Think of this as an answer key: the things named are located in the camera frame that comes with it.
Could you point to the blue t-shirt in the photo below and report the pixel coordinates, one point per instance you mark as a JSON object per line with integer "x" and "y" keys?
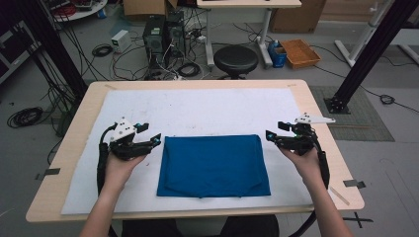
{"x": 214, "y": 166}

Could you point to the white metal stand frame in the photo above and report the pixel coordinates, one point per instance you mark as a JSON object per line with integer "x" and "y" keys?
{"x": 362, "y": 36}

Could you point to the black metal post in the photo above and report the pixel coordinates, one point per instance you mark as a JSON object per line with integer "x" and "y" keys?
{"x": 52, "y": 49}
{"x": 372, "y": 49}

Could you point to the black round stool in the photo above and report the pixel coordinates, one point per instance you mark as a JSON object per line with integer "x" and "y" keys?
{"x": 235, "y": 59}

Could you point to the grey tape strip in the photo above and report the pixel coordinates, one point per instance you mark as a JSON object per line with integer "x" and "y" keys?
{"x": 354, "y": 183}
{"x": 49, "y": 172}

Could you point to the small cardboard box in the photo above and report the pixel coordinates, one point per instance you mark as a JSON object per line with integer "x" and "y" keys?
{"x": 145, "y": 7}

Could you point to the person's right hand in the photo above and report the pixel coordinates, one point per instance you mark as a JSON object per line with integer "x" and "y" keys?
{"x": 306, "y": 166}

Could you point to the dark equipment rack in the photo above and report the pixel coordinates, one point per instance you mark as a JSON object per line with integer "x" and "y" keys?
{"x": 15, "y": 52}

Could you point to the large cardboard box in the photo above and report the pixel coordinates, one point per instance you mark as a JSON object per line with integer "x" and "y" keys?
{"x": 296, "y": 16}

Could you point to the person's left hand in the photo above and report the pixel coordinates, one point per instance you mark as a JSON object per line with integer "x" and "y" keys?
{"x": 122, "y": 171}

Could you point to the thin wooden stick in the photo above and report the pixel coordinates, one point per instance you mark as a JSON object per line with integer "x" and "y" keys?
{"x": 340, "y": 196}

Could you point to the white table mat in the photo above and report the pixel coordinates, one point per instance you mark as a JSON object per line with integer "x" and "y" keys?
{"x": 197, "y": 108}

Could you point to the black computer tower green label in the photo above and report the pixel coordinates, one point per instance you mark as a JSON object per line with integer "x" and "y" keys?
{"x": 153, "y": 39}

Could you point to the round white table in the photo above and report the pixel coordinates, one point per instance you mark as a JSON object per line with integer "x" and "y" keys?
{"x": 82, "y": 8}

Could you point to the person's dark trousers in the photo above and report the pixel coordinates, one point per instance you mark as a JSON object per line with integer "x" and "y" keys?
{"x": 148, "y": 228}

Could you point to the blue bin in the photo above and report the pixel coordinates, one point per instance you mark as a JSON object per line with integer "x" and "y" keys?
{"x": 278, "y": 56}

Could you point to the white desk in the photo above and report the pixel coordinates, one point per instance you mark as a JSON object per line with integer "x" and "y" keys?
{"x": 250, "y": 3}

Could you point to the white power supply box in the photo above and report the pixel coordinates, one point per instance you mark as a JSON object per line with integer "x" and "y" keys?
{"x": 120, "y": 40}

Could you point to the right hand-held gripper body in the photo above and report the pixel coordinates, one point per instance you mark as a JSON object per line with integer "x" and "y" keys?
{"x": 301, "y": 138}

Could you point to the light wooden table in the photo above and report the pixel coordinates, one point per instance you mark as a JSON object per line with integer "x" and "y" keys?
{"x": 59, "y": 191}

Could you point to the grey floor mat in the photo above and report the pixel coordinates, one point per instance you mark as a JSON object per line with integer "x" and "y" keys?
{"x": 369, "y": 126}

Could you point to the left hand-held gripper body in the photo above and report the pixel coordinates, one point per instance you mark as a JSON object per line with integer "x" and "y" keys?
{"x": 126, "y": 144}

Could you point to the orange cardboard tray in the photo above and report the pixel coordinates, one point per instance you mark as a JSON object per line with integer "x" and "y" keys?
{"x": 300, "y": 52}

